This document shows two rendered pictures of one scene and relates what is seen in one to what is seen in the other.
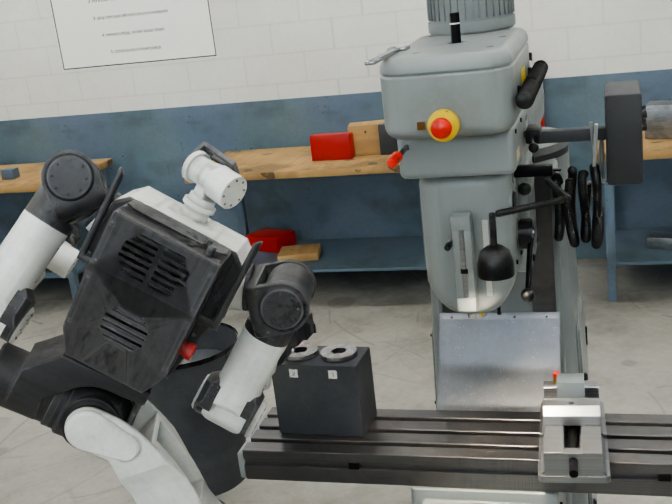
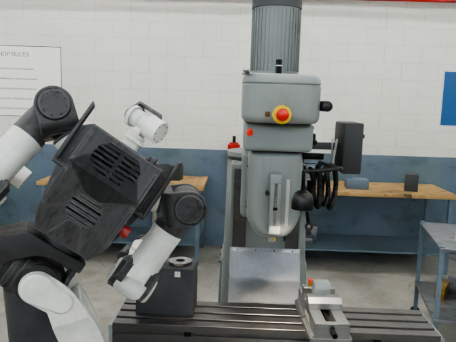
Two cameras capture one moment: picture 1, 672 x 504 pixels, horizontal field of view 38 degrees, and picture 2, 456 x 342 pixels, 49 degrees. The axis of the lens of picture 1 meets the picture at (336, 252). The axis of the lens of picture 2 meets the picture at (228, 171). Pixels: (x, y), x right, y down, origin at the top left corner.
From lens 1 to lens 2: 0.57 m
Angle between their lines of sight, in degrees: 18
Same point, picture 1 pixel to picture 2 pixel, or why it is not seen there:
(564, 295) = (302, 239)
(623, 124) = (353, 140)
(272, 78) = not seen: hidden behind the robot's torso
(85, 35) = not seen: outside the picture
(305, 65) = (112, 129)
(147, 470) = (74, 321)
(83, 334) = (51, 212)
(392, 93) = (252, 93)
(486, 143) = (297, 132)
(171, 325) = (121, 210)
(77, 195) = (58, 117)
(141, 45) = (17, 106)
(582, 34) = not seen: hidden behind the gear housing
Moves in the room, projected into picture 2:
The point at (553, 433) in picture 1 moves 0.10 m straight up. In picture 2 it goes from (316, 313) to (317, 286)
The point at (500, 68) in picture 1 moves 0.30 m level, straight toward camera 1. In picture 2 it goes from (316, 85) to (347, 83)
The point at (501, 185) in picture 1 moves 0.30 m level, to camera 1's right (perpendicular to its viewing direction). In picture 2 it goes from (299, 160) to (374, 159)
